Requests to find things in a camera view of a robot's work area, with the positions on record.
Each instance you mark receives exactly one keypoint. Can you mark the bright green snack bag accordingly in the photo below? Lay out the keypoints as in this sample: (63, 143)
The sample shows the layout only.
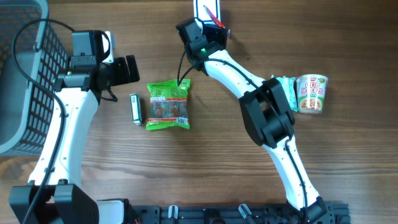
(168, 105)

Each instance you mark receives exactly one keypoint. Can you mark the green carton with barcode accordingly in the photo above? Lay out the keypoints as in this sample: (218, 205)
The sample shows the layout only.
(136, 109)

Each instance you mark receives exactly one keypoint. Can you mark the red and white sachet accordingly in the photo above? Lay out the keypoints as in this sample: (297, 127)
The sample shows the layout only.
(215, 20)

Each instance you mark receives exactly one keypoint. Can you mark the grey plastic lattice basket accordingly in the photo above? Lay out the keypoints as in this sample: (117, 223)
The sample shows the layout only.
(29, 46)

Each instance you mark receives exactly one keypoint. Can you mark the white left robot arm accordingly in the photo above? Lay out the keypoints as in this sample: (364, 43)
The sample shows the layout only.
(53, 193)

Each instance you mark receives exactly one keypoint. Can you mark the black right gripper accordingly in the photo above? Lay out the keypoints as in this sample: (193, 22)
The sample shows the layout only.
(222, 33)

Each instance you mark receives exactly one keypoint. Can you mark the white barcode scanner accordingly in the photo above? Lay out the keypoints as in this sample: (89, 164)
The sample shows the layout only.
(201, 13)

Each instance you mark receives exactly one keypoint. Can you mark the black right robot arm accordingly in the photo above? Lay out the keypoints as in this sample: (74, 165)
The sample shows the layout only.
(267, 116)

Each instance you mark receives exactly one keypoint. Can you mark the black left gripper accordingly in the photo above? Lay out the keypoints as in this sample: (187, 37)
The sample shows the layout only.
(124, 77)

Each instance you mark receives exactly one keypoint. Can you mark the cup noodles cup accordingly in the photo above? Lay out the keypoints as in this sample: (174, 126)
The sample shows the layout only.
(311, 89)

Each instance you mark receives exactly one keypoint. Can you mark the light green snack packet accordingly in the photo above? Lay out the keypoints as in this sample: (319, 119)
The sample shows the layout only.
(288, 85)

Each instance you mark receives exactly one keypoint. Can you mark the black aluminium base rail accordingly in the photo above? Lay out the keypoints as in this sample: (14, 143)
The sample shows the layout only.
(269, 214)

